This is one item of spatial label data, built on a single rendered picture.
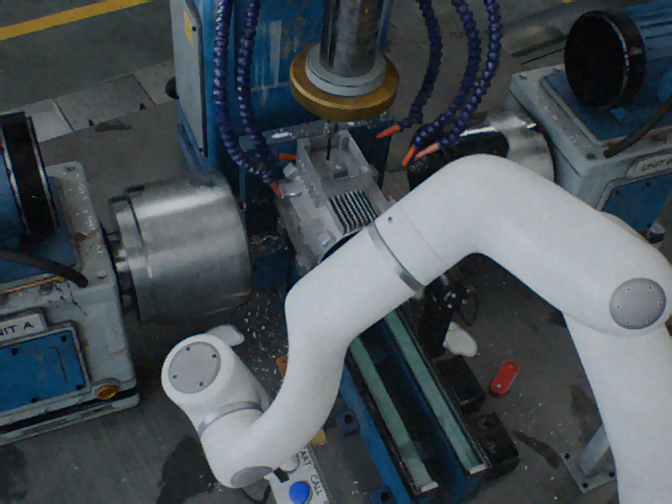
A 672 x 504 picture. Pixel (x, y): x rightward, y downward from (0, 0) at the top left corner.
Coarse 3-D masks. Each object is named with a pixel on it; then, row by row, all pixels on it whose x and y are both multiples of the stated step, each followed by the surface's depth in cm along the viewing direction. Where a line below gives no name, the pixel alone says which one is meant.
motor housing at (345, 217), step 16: (304, 192) 149; (288, 208) 150; (304, 208) 147; (336, 208) 143; (352, 208) 143; (368, 208) 143; (288, 224) 151; (336, 224) 142; (352, 224) 140; (368, 224) 142; (304, 256) 146; (320, 256) 143
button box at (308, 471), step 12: (300, 456) 115; (312, 456) 115; (300, 468) 114; (312, 468) 113; (276, 480) 114; (288, 480) 113; (300, 480) 113; (312, 480) 112; (324, 480) 116; (276, 492) 113; (312, 492) 111; (324, 492) 111
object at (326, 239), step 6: (288, 168) 150; (294, 168) 150; (288, 174) 150; (294, 174) 150; (324, 234) 140; (330, 234) 140; (318, 240) 141; (324, 240) 140; (330, 240) 140; (336, 240) 141; (324, 246) 141; (330, 246) 141
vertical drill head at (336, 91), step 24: (336, 0) 117; (360, 0) 116; (336, 24) 120; (360, 24) 119; (312, 48) 131; (336, 48) 123; (360, 48) 123; (312, 72) 127; (336, 72) 126; (360, 72) 126; (384, 72) 129; (312, 96) 126; (336, 96) 127; (360, 96) 127; (384, 96) 128; (336, 120) 128; (360, 120) 128
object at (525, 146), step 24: (480, 120) 153; (504, 120) 153; (528, 120) 155; (456, 144) 147; (480, 144) 148; (504, 144) 149; (528, 144) 150; (408, 168) 157; (432, 168) 155; (552, 168) 153
